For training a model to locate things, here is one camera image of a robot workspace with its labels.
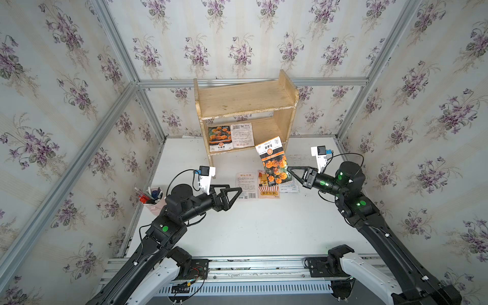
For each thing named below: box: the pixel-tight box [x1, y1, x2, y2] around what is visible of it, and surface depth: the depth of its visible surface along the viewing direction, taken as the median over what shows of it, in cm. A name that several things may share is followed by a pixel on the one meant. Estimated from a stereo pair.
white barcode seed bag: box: [235, 172, 258, 199], surface depth 100 cm
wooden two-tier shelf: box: [193, 69, 300, 180], surface depth 78 cm
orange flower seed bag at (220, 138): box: [208, 125, 234, 152], surface depth 92 cm
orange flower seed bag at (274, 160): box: [255, 135, 293, 187], surface depth 70 cm
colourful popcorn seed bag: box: [257, 169, 281, 199], surface depth 97 cm
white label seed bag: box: [230, 122, 255, 149], surface depth 95 cm
